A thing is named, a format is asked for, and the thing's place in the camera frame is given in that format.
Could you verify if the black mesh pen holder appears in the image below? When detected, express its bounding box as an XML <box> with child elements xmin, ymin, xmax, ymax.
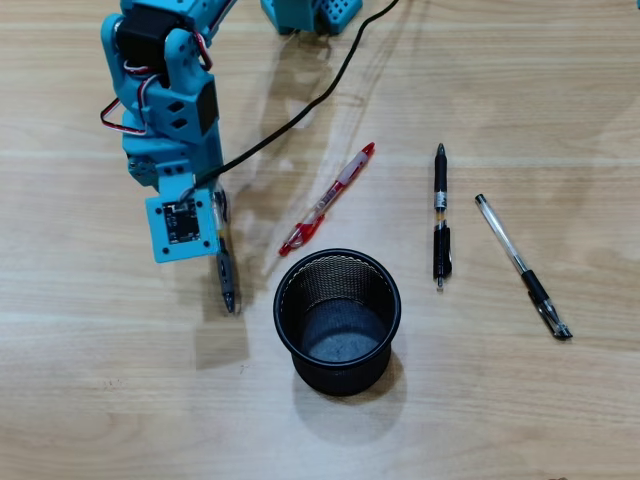
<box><xmin>272</xmin><ymin>248</ymin><xmax>403</xmax><ymax>398</ymax></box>

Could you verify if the clear pen with grey grip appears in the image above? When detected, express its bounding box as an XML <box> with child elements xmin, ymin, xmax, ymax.
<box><xmin>208</xmin><ymin>184</ymin><xmax>238</xmax><ymax>315</ymax></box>

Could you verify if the black camera cable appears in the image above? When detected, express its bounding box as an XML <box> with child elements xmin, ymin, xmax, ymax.
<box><xmin>184</xmin><ymin>0</ymin><xmax>402</xmax><ymax>201</ymax></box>

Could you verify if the clear capped black gel pen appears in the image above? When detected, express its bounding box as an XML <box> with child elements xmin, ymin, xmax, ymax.
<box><xmin>474</xmin><ymin>193</ymin><xmax>574</xmax><ymax>342</ymax></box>

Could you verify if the red white black servo wire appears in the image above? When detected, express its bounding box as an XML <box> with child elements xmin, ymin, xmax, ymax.
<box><xmin>192</xmin><ymin>0</ymin><xmax>237</xmax><ymax>70</ymax></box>
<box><xmin>98</xmin><ymin>59</ymin><xmax>154</xmax><ymax>139</ymax></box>

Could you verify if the red retractable pen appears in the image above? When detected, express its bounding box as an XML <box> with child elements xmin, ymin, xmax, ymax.
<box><xmin>278</xmin><ymin>141</ymin><xmax>377</xmax><ymax>258</ymax></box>

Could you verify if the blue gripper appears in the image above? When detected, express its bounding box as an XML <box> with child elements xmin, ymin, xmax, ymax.
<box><xmin>122</xmin><ymin>131</ymin><xmax>224</xmax><ymax>190</ymax></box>

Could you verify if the wrist camera on blue mount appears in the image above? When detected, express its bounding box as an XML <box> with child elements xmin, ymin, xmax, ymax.
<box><xmin>144</xmin><ymin>172</ymin><xmax>221</xmax><ymax>265</ymax></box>

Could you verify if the black retractable pen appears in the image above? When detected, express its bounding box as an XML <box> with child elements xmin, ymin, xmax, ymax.
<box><xmin>432</xmin><ymin>142</ymin><xmax>454</xmax><ymax>294</ymax></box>

